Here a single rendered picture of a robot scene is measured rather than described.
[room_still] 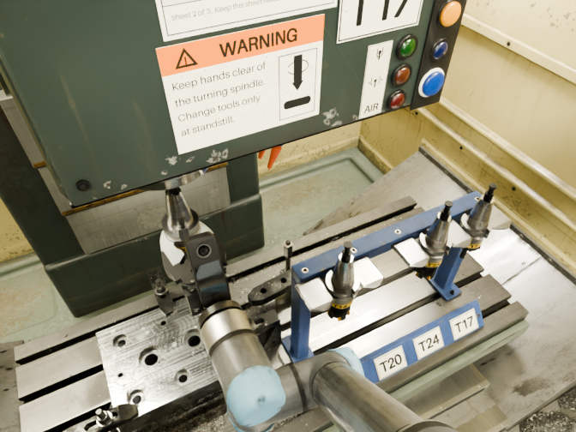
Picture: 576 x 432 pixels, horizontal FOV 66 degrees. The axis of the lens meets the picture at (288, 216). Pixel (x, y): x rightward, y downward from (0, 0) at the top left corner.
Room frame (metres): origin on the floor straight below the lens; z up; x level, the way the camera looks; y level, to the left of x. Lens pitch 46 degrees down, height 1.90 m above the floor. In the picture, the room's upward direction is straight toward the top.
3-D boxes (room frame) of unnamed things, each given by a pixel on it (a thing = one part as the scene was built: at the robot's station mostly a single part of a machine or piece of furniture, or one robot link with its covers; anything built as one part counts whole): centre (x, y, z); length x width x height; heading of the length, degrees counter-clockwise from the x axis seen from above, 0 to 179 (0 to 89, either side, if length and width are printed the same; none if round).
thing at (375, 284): (0.51, -0.15, 1.21); 0.07 x 0.05 x 0.01; 27
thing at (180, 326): (0.48, 0.26, 0.96); 0.29 x 0.23 x 0.05; 117
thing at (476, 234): (0.64, -0.40, 1.21); 0.06 x 0.06 x 0.03
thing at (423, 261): (0.56, -0.25, 1.21); 0.07 x 0.05 x 0.01; 27
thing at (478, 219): (0.64, -0.40, 1.26); 0.04 x 0.04 x 0.07
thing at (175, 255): (0.49, 0.20, 1.29); 0.09 x 0.03 x 0.06; 40
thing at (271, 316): (0.52, 0.08, 0.97); 0.13 x 0.03 x 0.15; 117
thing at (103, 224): (0.93, 0.39, 1.16); 0.48 x 0.05 x 0.51; 117
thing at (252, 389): (0.27, 0.06, 1.29); 0.11 x 0.08 x 0.09; 27
